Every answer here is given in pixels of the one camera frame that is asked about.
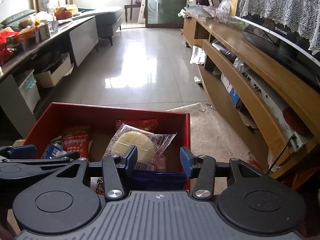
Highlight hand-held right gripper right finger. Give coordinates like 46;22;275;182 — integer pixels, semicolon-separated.
179;146;263;201

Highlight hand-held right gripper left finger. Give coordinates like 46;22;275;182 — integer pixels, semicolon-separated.
55;145;139;202

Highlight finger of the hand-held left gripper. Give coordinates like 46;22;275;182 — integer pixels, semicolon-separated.
0;144;37;159
0;152;80;167

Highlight blue cartoon snack packet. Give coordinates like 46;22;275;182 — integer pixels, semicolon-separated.
44;142;69;159

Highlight round white cake clear wrapper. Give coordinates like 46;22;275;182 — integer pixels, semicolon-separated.
102;122;177;173

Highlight dark purple snack packet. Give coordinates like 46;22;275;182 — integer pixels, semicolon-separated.
132;170;188;190

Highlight slim red snack packet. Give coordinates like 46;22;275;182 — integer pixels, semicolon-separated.
62;125;91;157

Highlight red snack packet white characters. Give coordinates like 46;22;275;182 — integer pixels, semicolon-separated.
116;119;159;132

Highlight red cardboard box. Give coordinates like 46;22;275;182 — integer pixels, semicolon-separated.
24;102;192;190

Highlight red white printed packet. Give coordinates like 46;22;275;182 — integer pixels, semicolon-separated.
91;177;105;197

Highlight white bin with blue label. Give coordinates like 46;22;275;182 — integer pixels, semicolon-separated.
15;69;41;113

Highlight white storage box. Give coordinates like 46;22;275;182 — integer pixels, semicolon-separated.
34;54;74;88

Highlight blue and white box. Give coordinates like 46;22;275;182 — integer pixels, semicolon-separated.
220;74;242;107

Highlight red plastic bag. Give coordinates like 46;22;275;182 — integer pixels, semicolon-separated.
0;31;19;64

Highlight white media player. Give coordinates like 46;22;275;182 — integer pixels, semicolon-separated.
244;72;313;148

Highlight white plastic bag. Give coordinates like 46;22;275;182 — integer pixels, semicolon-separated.
189;46;207;65

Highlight orange flat carton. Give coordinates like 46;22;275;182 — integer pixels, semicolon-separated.
16;29;40;43

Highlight red flat box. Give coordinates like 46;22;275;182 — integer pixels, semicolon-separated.
282;106;313;135

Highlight small grey green carton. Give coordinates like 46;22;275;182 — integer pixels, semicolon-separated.
39;21;59;40

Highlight dark coffee table white panels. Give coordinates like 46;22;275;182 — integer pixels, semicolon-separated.
0;15;99;140

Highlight wooden television cabinet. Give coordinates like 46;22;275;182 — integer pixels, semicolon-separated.
183;15;320;188

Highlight dark leather sofa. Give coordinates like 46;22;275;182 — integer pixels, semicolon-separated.
0;9;37;29

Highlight grey sofa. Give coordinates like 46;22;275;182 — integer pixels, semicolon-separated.
77;6;123;47

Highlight orange basket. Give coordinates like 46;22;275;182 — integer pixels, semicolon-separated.
55;5;78;20

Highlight white leaning board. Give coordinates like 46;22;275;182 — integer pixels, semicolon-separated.
136;0;148;24

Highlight dark wooden chair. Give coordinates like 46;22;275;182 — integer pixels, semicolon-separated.
124;0;146;22

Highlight glass sliding door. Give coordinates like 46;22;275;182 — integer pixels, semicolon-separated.
146;0;188;28

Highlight black television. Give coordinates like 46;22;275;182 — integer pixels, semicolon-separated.
234;0;320;90

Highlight clear plastic bags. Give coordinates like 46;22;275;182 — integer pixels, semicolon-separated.
216;0;244;24

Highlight white lace cloth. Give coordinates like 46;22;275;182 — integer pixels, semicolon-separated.
239;0;320;55

